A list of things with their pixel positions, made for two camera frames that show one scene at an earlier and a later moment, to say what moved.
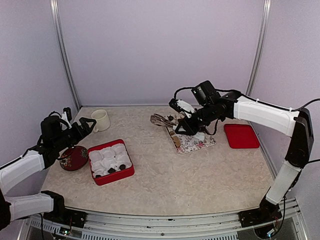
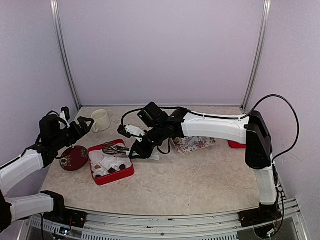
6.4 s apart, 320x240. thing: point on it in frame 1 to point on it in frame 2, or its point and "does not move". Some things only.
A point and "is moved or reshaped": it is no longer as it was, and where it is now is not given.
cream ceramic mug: x=103 y=122 does not move
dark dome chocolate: x=122 y=167 does not move
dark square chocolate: x=111 y=170 does not move
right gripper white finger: x=200 y=135 to x=155 y=156
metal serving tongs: x=160 y=120 is moved or reshaped
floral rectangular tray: x=185 y=144 does not move
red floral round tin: x=74 y=158 does not move
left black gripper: x=80 y=133 does not move
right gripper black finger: x=191 y=127 to x=141 y=150
